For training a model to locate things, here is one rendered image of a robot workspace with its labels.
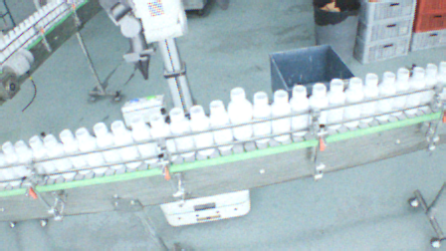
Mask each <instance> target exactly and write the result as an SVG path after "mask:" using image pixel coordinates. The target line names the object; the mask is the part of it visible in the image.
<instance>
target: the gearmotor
mask: <svg viewBox="0 0 446 251"><path fill-rule="evenodd" d="M33 63H34V58H33V55H32V54H31V53H30V52H29V51H27V50H25V49H22V50H21V51H20V52H19V53H17V55H15V56H14V57H12V59H11V60H10V61H8V62H7V63H6V64H5V65H4V66H3V69H2V74H1V75H0V97H1V99H2V101H4V102H6V101H7V100H11V99H12V98H14V96H15V95H16V94H17V93H18V92H19V91H20V90H21V88H20V86H19V85H18V83H17V81H16V80H17V79H18V78H19V77H21V75H24V74H25V73H26V74H29V71H28V70H29V69H30V66H32V65H33ZM29 77H30V80H31V81H32V82H33V79H32V78H31V76H30V74H29ZM32 84H33V85H34V86H35V84H34V82H33V83H32ZM36 93H37V90H36V86H35V94H34V98H35V96H36ZM34 98H33V100H34ZM33 100H32V101H33ZM32 101H31V102H30V103H29V104H28V106H30V104H31V103H32ZM28 106H27V107H26V108H28ZM26 108H25V109H26ZM25 109H24V110H25ZM24 110H23V111H24Z"/></svg>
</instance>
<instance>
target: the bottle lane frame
mask: <svg viewBox="0 0 446 251"><path fill-rule="evenodd" d="M431 112H432V111H431ZM440 115H441V111H440V112H438V113H433V112H432V114H428V115H426V114H424V116H421V117H418V116H417V115H415V118H406V120H401V121H400V120H399V119H397V122H394V123H390V122H388V124H385V125H378V126H368V127H365V128H360V127H358V129H357V130H349V129H347V132H342V133H339V132H338V131H336V132H337V134H333V135H328V138H327V141H328V146H327V147H325V149H324V150H322V159H321V163H322V164H323V165H324V167H323V170H322V174H327V173H332V172H336V171H340V170H342V169H347V168H351V167H356V166H360V165H365V164H369V163H373V162H378V161H383V160H386V159H389V158H391V157H395V156H399V155H403V154H406V153H410V152H414V151H417V150H421V149H425V148H426V146H427V145H428V144H429V142H428V141H427V140H426V138H427V136H426V134H427V132H428V131H429V130H430V128H429V127H430V124H431V122H434V121H435V124H434V125H433V128H432V130H433V132H434V131H435V128H436V124H437V123H438V119H439V117H440ZM437 135H438V137H439V140H438V141H437V142H436V143H435V145H439V144H443V143H446V122H445V123H443V122H442V124H441V128H440V129H439V132H438V134H437ZM317 147H318V141H317V140H316V139H315V138H313V139H309V140H305V138H304V137H303V141H299V142H294V141H293V140H292V143H288V144H282V143H281V142H280V145H278V146H272V147H270V146H269V144H268V147H267V148H262V149H258V147H257V146H256V150H251V151H246V150H245V149H244V152H240V153H234V152H233V151H232V152H231V154H229V155H223V156H222V155H221V154H220V153H219V156H218V157H213V158H210V156H209V154H208V158H207V159H202V160H198V159H197V157H196V158H195V161H191V162H185V159H183V163H180V164H175V165H173V162H171V165H170V168H169V169H170V172H171V175H172V177H173V179H174V181H175V184H176V187H177V189H178V180H177V179H176V176H175V174H178V173H181V176H182V178H183V180H181V181H184V183H185V186H186V187H185V188H184V191H183V195H184V199H186V200H194V199H199V198H205V197H210V196H215V195H221V194H226V193H232V192H238V191H243V190H249V189H253V188H259V187H265V186H270V185H275V184H281V183H286V182H291V181H293V180H296V179H302V178H307V177H312V176H313V172H314V170H315V158H316V156H317V155H316V148H317ZM161 174H162V170H159V168H155V169H149V166H148V168H147V169H145V170H138V168H137V169H136V171H134V172H129V173H127V170H126V171H125V173H124V174H116V173H114V174H113V175H109V176H106V174H105V175H104V177H95V175H94V176H93V178H90V179H85V177H84V178H83V179H81V180H77V181H75V179H73V181H72V182H69V181H68V182H66V181H64V182H63V183H59V184H58V183H56V181H55V183H54V184H50V185H47V182H46V184H45V185H42V186H38V184H37V186H36V187H35V188H36V189H37V190H38V191H39V193H40V194H42V195H43V197H44V198H45V199H46V200H47V202H48V204H50V205H51V206H53V207H54V206H55V205H54V203H55V202H56V198H55V197H54V196H53V195H52V194H51V193H53V192H56V193H57V194H58V196H59V198H58V200H59V199H62V200H63V201H64V203H65V205H64V208H63V213H62V214H63V216H64V217H65V216H74V215H83V214H92V213H101V212H106V211H109V212H112V211H115V209H114V208H113V206H112V205H111V201H112V199H113V198H122V197H127V196H133V197H136V198H137V199H138V201H139V203H140V205H141V207H146V206H151V205H156V204H158V205H162V204H166V203H172V202H177V200H176V198H175V197H174V195H173V191H172V189H171V186H170V184H169V182H168V179H166V177H165V176H164V177H163V176H162V175H161ZM25 191H26V188H23V189H22V188H19V189H15V190H14V189H11V190H4V191H0V222H6V221H7V222H10V221H12V222H13V221H21V220H23V221H24V220H32V219H34V220H36V219H44V218H47V219H48V218H53V217H54V216H53V215H52V214H50V213H49V211H48V209H47V208H46V206H45V205H44V204H43V203H42V201H41V200H40V199H39V198H38V197H37V198H36V199H35V198H34V197H33V196H32V195H31V194H30V193H29V195H28V197H27V196H25ZM54 218H55V217H54Z"/></svg>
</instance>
